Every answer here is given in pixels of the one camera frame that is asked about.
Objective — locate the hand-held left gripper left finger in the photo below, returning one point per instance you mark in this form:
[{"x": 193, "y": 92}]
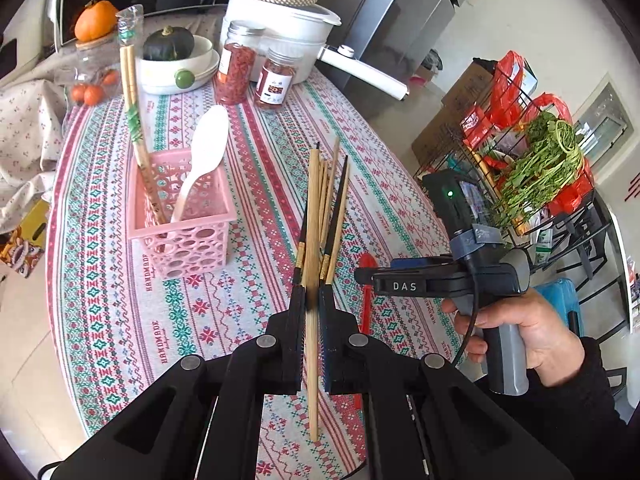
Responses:
[{"x": 299, "y": 320}]

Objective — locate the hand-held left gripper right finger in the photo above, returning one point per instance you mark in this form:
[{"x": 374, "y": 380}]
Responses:
[{"x": 327, "y": 320}]

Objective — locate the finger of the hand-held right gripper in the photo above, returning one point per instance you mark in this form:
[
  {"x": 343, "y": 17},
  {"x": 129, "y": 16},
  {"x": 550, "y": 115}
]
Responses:
[{"x": 400, "y": 280}]

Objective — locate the long light bamboo chopstick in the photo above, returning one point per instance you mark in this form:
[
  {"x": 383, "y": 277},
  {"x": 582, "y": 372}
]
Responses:
[{"x": 314, "y": 360}]

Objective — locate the pink perforated plastic basket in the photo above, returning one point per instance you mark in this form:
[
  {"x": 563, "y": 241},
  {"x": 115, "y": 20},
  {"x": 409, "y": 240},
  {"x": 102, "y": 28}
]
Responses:
[{"x": 190, "y": 250}]

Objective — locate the person's right forearm black sleeve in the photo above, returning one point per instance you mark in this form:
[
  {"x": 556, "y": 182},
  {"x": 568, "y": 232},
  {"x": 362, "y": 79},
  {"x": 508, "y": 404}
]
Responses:
[{"x": 575, "y": 420}]

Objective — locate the person's right hand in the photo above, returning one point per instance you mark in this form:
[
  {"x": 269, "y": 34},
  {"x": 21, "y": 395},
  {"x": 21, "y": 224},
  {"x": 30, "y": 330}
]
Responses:
[{"x": 530, "y": 330}]

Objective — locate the red plastic spoon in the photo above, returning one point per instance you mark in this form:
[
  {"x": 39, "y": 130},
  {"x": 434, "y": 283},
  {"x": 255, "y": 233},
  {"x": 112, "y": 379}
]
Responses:
[{"x": 367, "y": 305}]

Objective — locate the blue plastic stool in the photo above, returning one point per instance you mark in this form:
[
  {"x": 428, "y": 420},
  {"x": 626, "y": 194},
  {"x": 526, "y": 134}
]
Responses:
[{"x": 555, "y": 305}]

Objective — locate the patterned striped tablecloth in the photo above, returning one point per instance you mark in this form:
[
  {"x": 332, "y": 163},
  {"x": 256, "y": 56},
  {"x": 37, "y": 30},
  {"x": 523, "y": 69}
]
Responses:
[{"x": 225, "y": 310}]

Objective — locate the bunch of green herbs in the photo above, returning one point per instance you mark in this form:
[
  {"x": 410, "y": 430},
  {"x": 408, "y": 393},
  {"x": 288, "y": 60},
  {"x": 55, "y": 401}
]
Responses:
[{"x": 540, "y": 170}]

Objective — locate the cardboard box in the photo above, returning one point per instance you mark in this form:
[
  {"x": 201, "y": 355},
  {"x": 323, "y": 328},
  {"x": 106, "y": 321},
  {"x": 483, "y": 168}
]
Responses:
[
  {"x": 435, "y": 135},
  {"x": 470, "y": 85}
]

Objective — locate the red snack packet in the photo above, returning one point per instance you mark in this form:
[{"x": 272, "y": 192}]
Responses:
[{"x": 475, "y": 125}]

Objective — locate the white rice spoon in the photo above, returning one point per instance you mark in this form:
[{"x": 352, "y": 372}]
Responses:
[{"x": 210, "y": 135}]

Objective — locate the short jar red label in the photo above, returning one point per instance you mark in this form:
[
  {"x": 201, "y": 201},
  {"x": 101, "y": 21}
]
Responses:
[{"x": 275, "y": 82}]

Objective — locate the green printed bamboo chopstick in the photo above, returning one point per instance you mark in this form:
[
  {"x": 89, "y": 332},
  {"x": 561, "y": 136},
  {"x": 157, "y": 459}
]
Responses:
[
  {"x": 131, "y": 110},
  {"x": 140, "y": 125}
]

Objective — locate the tall jar of red berries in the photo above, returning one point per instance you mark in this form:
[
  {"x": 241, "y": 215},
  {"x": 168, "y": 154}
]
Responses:
[{"x": 235, "y": 70}]

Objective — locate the white lid green knob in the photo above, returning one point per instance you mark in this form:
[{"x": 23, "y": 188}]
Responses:
[{"x": 182, "y": 78}]

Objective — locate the grey refrigerator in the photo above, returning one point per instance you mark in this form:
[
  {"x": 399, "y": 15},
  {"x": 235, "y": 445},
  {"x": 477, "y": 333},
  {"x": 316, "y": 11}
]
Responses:
[{"x": 400, "y": 10}]

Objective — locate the white electric pot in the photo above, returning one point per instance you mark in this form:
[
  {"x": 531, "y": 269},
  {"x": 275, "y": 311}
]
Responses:
[{"x": 290, "y": 25}]

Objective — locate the white ceramic bowl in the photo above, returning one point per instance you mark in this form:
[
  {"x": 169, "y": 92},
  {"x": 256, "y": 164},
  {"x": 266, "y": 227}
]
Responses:
[{"x": 155, "y": 75}]

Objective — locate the yellow printed box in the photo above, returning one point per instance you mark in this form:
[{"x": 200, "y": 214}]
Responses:
[{"x": 20, "y": 250}]

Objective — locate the small orange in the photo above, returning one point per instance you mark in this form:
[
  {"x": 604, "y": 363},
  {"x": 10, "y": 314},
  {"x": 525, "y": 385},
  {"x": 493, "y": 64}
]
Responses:
[
  {"x": 110, "y": 78},
  {"x": 80, "y": 93},
  {"x": 95, "y": 95}
]

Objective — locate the dark green squash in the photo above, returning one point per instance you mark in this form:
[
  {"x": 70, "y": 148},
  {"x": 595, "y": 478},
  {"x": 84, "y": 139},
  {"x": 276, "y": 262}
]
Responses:
[{"x": 169, "y": 44}]

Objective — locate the clear glass jar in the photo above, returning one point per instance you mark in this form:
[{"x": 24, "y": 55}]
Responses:
[{"x": 92, "y": 67}]

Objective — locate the clear plastic chopstick wrapper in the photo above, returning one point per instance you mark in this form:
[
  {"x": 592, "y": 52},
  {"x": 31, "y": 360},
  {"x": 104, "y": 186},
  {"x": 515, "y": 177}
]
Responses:
[{"x": 129, "y": 22}]

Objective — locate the large orange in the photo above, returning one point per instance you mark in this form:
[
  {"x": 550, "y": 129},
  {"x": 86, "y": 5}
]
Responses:
[{"x": 96, "y": 21}]

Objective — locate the grey wall panel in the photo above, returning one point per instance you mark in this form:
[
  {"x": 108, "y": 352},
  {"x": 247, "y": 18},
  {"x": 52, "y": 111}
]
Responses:
[{"x": 602, "y": 117}]

